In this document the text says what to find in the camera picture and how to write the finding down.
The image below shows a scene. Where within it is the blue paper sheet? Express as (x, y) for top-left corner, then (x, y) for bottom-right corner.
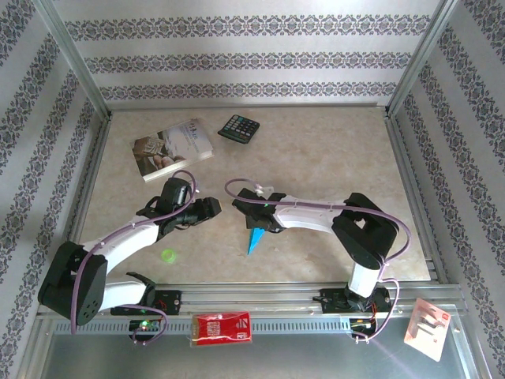
(246, 226), (268, 257)

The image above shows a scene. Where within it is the grey metal sheet shelf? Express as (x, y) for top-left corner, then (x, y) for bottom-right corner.
(37, 331), (481, 379)

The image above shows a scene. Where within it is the paperback book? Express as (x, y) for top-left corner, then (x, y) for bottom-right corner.
(132, 117), (216, 183)

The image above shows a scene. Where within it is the black calculator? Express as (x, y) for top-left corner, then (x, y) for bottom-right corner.
(217, 114), (260, 145)

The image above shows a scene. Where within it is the red packet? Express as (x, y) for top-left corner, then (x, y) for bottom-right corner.
(190, 310), (253, 348)

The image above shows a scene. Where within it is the white and red tag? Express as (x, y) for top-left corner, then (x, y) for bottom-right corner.
(403, 298), (451, 362)

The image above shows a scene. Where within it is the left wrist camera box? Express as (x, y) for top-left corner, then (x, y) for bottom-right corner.
(159, 177), (201, 209)

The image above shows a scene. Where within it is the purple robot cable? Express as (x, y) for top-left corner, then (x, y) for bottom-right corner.
(70, 170), (198, 347)
(223, 178), (414, 344)

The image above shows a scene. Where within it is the wide aluminium mounting rail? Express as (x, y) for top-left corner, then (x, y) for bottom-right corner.
(37, 282), (469, 319)

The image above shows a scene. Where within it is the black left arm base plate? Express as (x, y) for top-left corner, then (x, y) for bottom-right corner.
(110, 290), (183, 317)

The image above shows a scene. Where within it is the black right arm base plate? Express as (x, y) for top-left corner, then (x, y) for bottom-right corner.
(320, 287), (394, 316)

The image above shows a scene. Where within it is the long aluminium wall rail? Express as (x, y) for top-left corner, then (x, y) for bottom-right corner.
(105, 101), (390, 114)

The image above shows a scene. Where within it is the slotted metal cable duct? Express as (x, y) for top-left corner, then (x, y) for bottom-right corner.
(50, 317), (455, 336)

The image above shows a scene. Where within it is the aluminium frame corner post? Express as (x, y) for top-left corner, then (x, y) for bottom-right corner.
(386, 0), (465, 118)
(33, 0), (114, 119)

